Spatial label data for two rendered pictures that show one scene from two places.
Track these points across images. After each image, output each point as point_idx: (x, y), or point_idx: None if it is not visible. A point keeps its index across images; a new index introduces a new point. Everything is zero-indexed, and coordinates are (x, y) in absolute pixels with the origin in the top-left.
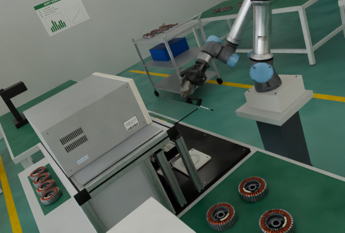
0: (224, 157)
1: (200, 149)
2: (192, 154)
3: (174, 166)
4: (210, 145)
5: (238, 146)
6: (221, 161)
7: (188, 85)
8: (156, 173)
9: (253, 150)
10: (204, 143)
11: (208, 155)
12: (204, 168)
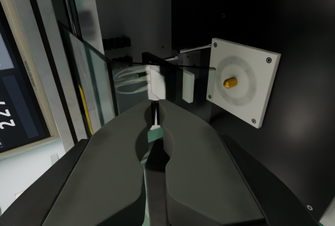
0: (271, 157)
1: (290, 76)
2: (253, 72)
3: (211, 52)
4: (315, 105)
5: (325, 196)
6: (256, 152)
7: (166, 202)
8: (194, 19)
9: (333, 225)
10: (322, 77)
11: (269, 115)
12: (232, 120)
